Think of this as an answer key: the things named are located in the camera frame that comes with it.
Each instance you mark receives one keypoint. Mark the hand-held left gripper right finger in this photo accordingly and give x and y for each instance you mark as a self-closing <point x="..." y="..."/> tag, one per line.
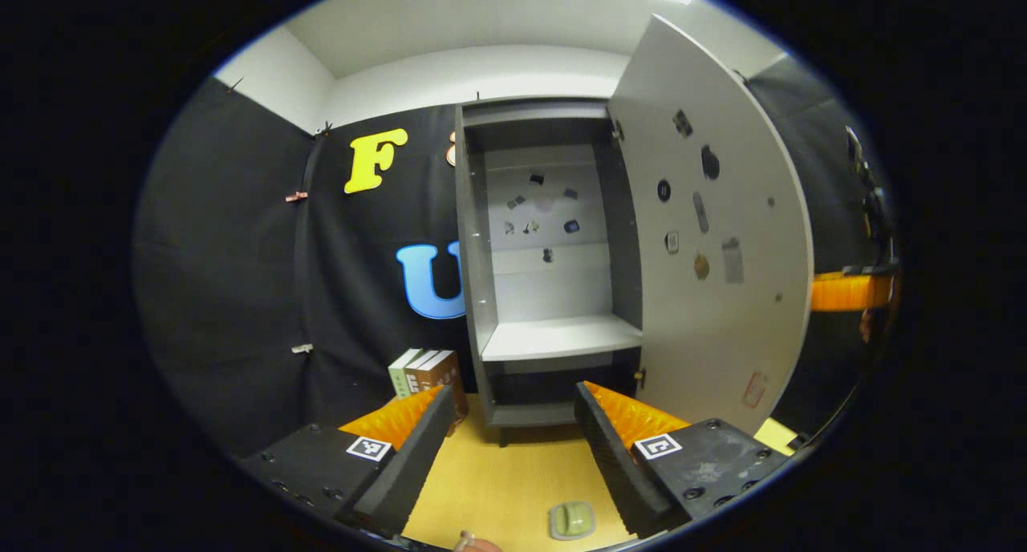
<point x="614" y="464"/>

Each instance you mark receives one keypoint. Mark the white cloth clip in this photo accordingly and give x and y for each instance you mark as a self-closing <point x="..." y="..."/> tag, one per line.
<point x="302" y="348"/>

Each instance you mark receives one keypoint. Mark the white cabinet door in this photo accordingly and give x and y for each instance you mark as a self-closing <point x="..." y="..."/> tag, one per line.
<point x="722" y="311"/>

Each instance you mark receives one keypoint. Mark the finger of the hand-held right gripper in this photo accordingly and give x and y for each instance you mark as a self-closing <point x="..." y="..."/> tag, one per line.
<point x="846" y="291"/>

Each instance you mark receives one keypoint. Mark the black backdrop cloth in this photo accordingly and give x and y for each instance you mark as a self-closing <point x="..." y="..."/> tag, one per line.
<point x="225" y="279"/>

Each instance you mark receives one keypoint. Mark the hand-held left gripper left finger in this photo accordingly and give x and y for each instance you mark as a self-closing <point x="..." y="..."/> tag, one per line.
<point x="405" y="464"/>

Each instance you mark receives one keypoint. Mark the grey cabinet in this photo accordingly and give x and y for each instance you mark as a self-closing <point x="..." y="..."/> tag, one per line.
<point x="554" y="335"/>

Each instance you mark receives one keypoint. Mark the black cloth clip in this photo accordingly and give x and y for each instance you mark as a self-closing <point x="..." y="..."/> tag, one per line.
<point x="233" y="84"/>
<point x="323" y="128"/>

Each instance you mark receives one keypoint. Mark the grey green coaster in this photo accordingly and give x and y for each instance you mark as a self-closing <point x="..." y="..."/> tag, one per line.
<point x="558" y="528"/>

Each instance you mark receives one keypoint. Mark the green book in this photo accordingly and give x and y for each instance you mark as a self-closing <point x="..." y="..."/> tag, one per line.
<point x="399" y="379"/>

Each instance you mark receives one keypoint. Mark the dark brown book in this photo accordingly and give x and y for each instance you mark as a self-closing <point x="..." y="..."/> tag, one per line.
<point x="417" y="375"/>

